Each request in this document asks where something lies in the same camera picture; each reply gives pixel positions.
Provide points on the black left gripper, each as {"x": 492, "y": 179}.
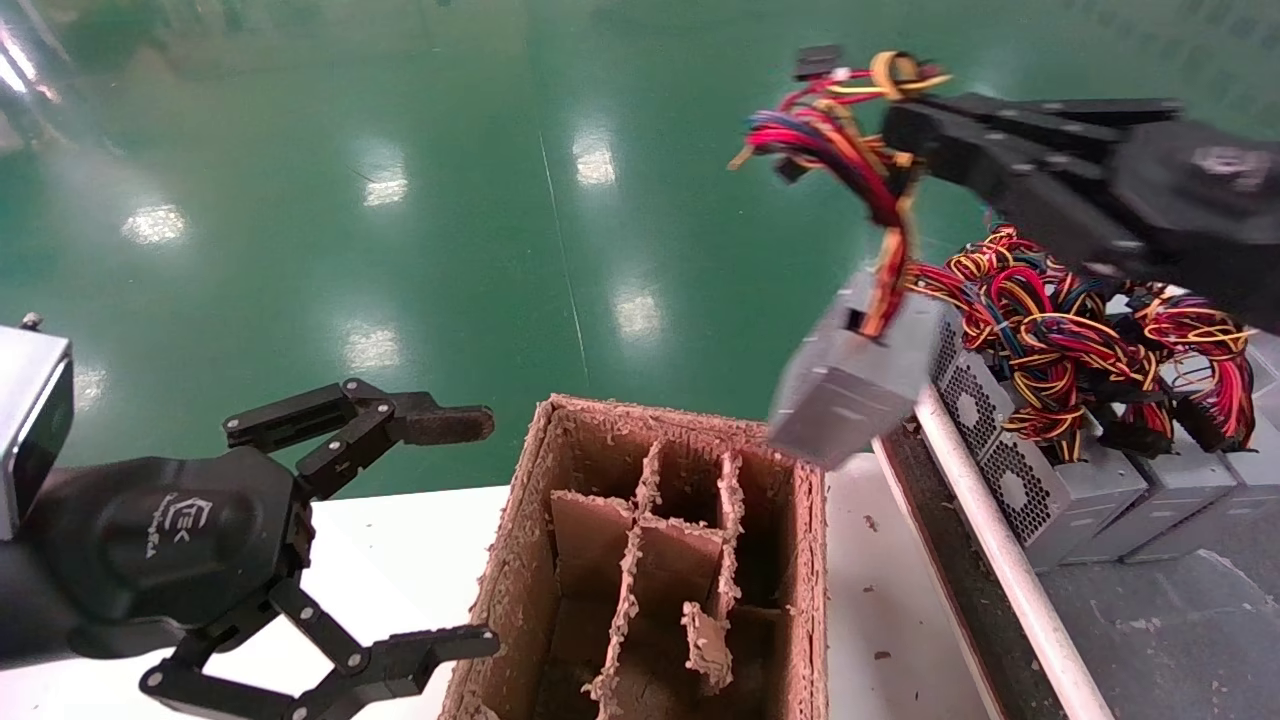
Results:
{"x": 170, "y": 540}

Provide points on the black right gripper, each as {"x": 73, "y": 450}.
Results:
{"x": 1220, "y": 200}

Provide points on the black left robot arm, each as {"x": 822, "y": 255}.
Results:
{"x": 30, "y": 610}

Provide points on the brown frayed cardboard box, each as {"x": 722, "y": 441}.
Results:
{"x": 520, "y": 580}

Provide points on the brown cardboard divider insert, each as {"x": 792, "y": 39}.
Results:
{"x": 670, "y": 560}

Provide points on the black conveyor side strip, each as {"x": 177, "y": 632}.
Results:
{"x": 950, "y": 560}

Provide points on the dark grey conveyor belt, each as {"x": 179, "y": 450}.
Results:
{"x": 1180, "y": 640}

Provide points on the white metal rail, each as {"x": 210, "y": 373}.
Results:
{"x": 1000, "y": 570}

